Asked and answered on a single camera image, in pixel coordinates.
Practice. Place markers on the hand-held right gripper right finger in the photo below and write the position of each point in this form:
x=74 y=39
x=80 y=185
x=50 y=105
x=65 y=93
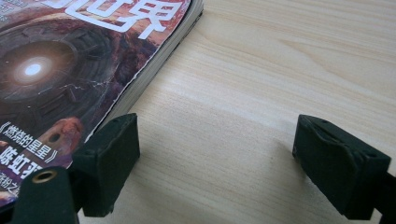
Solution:
x=339 y=168

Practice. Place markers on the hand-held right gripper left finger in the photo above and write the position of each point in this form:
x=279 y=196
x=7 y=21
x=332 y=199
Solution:
x=107 y=161

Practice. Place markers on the magazine with reddish-brown cover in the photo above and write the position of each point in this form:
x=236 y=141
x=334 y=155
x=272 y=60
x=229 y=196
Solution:
x=62 y=62

